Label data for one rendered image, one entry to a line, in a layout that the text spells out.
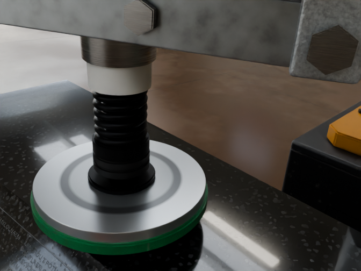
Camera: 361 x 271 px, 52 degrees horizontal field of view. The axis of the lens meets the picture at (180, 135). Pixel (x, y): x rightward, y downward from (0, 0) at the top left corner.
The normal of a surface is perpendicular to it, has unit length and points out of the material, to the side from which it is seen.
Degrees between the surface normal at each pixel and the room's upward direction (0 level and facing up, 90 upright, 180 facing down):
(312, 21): 90
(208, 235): 0
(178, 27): 90
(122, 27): 90
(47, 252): 45
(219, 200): 0
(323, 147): 0
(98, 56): 90
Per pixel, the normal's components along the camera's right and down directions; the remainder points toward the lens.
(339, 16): -0.28, 0.41
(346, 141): -0.70, 0.29
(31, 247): -0.42, -0.42
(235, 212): 0.05, -0.90
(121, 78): 0.21, 0.44
